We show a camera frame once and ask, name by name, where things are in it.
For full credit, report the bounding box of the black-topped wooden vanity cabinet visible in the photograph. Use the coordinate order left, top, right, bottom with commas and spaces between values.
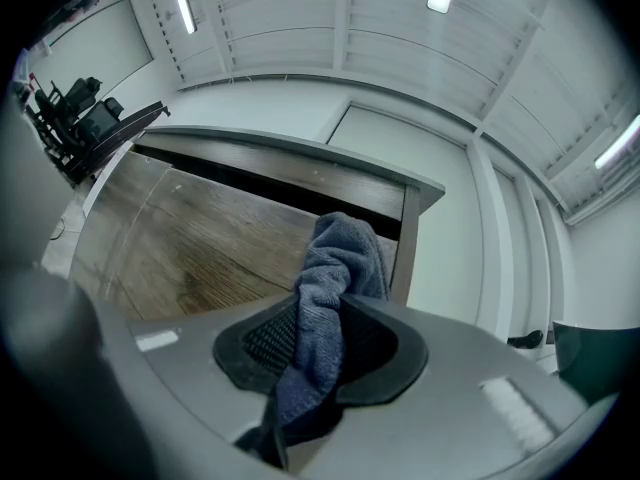
69, 125, 446, 322

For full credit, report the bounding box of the dark blue wiping cloth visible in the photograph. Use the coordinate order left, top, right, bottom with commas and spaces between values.
234, 211, 396, 464

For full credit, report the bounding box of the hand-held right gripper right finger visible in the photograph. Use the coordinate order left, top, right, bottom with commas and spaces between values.
299, 295, 619, 480

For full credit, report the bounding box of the black oblong object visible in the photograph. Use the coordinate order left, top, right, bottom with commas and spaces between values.
506, 329, 545, 351

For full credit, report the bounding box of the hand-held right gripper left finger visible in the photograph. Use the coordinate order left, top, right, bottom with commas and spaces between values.
99, 291, 300, 480

